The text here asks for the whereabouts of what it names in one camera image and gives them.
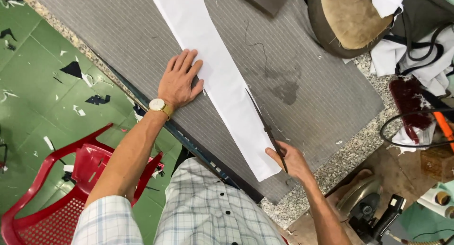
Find tan pressing cushion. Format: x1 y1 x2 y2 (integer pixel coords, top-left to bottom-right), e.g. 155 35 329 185
307 0 395 59

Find heap of white cloth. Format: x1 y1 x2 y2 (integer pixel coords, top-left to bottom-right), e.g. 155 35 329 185
358 0 454 97

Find person's right hand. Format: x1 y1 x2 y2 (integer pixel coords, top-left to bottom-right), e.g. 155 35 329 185
265 141 313 184

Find electric iron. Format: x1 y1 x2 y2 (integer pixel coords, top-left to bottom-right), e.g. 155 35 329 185
336 176 407 245

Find plaid shirt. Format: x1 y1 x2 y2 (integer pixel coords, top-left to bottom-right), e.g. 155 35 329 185
71 157 288 245

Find black cable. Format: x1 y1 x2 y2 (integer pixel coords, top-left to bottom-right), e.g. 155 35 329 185
380 107 454 149

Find long white fabric strip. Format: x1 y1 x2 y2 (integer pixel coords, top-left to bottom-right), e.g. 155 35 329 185
146 0 282 182

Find black tailor scissors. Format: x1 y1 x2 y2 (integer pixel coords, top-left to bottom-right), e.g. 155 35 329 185
245 88 288 174

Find black strap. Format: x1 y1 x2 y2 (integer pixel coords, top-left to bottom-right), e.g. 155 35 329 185
382 23 454 76

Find grey striped fabric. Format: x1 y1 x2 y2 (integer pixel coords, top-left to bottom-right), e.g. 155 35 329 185
28 0 385 205

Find rolls of white tape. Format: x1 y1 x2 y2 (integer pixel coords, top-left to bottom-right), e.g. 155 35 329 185
417 187 454 219

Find gold wristwatch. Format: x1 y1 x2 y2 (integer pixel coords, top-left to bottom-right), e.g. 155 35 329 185
148 98 175 118

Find dark red brush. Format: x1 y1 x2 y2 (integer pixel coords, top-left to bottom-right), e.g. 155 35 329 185
389 77 434 145

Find red plastic chair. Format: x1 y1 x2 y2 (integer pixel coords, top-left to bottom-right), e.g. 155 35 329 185
1 123 164 245

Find person's left hand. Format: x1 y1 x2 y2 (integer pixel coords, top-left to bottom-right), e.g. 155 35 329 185
157 49 205 109

